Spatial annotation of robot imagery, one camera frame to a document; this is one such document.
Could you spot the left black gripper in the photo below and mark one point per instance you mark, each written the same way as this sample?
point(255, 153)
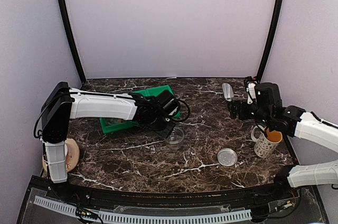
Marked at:
point(166, 132)

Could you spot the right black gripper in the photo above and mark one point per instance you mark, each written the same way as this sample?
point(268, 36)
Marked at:
point(234, 110)

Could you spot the metal scoop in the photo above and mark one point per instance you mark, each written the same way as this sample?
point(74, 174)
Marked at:
point(227, 92)

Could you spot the clear plastic container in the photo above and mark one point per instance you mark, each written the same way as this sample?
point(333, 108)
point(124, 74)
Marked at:
point(175, 138)

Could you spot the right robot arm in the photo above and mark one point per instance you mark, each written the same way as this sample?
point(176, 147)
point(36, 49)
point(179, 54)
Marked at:
point(302, 124)

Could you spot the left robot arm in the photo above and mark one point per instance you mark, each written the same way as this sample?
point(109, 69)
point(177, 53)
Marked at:
point(65, 103)

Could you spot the patterned mug yellow inside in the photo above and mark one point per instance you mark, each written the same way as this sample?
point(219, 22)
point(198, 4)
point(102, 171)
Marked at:
point(265, 140)

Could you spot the clear plastic lid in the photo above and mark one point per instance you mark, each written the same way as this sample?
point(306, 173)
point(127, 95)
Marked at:
point(227, 157)

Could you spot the wooden slice coaster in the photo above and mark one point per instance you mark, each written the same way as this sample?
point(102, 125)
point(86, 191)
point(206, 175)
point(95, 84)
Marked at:
point(72, 154)

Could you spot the white slotted cable duct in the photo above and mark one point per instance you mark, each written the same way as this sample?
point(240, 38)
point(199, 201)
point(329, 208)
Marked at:
point(103, 216)

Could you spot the black front rail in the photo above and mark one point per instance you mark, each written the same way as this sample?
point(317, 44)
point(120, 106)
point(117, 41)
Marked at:
point(256, 197)

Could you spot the right black frame post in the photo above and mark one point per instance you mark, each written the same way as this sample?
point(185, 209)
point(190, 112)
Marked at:
point(270, 39)

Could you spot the black frame post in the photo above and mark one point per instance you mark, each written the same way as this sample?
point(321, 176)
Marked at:
point(71, 40)
point(270, 39)

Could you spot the left black frame post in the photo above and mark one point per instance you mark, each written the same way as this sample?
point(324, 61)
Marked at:
point(71, 40)

